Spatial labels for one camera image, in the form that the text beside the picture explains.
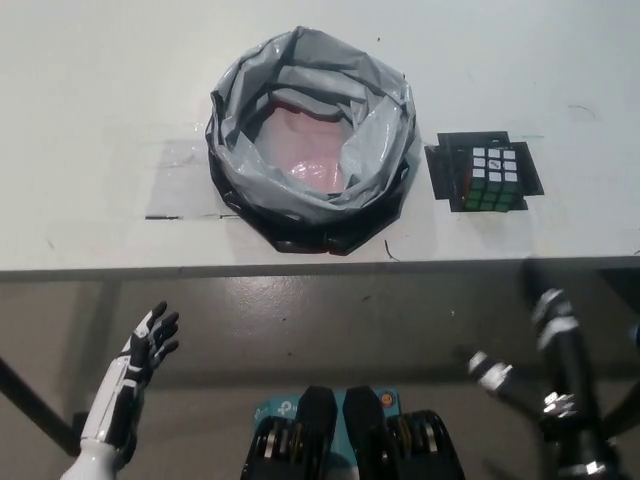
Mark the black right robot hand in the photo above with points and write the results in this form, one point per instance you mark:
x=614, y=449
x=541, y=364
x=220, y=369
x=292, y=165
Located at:
x=567, y=360

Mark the pink plastic sheet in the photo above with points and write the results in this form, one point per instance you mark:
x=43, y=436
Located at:
x=305, y=145

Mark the grey and black plastic bag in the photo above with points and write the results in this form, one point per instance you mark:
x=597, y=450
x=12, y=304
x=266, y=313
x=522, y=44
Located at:
x=235, y=165

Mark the white and black left hand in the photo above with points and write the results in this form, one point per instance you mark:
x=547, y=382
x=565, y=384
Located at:
x=127, y=380

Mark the black table leg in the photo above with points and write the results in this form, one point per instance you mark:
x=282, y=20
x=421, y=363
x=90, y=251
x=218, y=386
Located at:
x=30, y=395

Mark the black table foot plate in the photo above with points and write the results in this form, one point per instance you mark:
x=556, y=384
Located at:
x=82, y=421

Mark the teal router box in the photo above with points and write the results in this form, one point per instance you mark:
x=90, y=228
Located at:
x=272, y=405

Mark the black tape marker patch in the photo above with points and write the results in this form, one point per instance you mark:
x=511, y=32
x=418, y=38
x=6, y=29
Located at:
x=442, y=172

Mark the rubik's cube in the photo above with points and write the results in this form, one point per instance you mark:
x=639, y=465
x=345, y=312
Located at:
x=492, y=170

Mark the clear tape patch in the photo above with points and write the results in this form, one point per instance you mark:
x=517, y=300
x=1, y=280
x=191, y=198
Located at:
x=180, y=180

